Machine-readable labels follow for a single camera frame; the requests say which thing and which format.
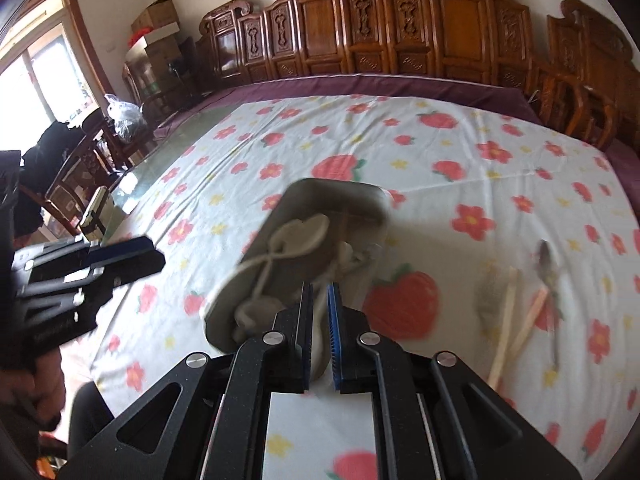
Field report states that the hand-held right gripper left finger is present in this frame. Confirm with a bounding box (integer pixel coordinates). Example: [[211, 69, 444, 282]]
[[57, 281, 316, 480]]

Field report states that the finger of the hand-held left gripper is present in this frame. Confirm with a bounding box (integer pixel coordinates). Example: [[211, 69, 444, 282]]
[[12, 236, 156, 268], [17, 251, 166, 312]]

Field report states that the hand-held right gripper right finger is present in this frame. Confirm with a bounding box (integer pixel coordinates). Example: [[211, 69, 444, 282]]
[[327, 281, 583, 480]]

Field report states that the rectangular metal tin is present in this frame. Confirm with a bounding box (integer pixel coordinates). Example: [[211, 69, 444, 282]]
[[202, 178, 388, 361]]

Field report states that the metal spoon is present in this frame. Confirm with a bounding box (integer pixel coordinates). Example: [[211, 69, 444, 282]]
[[535, 240, 563, 373]]

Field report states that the person's left hand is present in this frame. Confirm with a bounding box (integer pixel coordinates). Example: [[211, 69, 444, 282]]
[[12, 350, 67, 432]]

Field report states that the small box with black band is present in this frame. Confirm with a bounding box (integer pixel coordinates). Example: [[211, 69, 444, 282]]
[[80, 186, 116, 241]]

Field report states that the wooden dining chair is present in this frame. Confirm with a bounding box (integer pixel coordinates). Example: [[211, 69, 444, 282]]
[[45, 125, 146, 241]]

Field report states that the person's dark clothing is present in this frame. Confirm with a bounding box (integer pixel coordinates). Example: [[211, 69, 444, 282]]
[[67, 380, 118, 466]]

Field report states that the black clothing pile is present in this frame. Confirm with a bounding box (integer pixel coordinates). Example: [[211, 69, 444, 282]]
[[15, 122, 91, 236]]

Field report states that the white plastic bag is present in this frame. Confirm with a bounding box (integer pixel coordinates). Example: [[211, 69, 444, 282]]
[[104, 94, 148, 141]]

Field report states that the carved wooden chair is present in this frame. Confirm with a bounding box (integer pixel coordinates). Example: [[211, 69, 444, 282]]
[[122, 62, 166, 111]]

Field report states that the stack of green cartons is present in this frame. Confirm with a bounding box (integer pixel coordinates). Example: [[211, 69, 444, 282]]
[[127, 40, 197, 106]]

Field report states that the white flat carton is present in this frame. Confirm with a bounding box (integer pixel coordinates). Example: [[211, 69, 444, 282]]
[[125, 22, 182, 57]]

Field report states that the floral strawberry tablecloth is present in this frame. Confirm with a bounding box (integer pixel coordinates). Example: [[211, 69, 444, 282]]
[[90, 95, 640, 480]]

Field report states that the brown cardboard box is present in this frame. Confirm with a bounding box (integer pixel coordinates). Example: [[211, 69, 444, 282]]
[[131, 0, 180, 32]]

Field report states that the purple sofa cushion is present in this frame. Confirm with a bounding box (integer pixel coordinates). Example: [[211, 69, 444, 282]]
[[152, 74, 543, 136]]

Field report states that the carved wooden sofa bench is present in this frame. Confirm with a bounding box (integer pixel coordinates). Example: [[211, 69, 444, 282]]
[[192, 0, 623, 151]]

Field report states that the purple armchair cushion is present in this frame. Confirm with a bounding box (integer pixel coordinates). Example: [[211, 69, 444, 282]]
[[605, 137, 640, 201]]

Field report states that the carved wooden armchair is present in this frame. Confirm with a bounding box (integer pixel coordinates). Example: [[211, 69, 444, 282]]
[[545, 0, 640, 153]]

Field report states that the wooden door frame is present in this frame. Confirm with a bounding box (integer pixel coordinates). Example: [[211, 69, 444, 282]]
[[0, 0, 117, 128]]

